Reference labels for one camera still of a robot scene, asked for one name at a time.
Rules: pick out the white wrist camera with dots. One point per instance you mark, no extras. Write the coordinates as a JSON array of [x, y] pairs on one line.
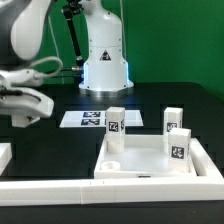
[[24, 77]]

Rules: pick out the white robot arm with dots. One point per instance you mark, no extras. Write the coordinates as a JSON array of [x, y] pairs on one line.
[[22, 24]]

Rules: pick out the white U-shaped fence wall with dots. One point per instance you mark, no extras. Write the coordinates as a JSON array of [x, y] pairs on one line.
[[207, 185]]

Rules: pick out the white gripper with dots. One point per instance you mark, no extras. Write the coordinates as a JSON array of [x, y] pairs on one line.
[[24, 101]]

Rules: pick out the white square table top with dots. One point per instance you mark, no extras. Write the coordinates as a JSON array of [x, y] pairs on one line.
[[143, 157]]

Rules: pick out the white marker plate with tags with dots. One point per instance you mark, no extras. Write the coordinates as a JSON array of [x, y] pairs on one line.
[[76, 119]]

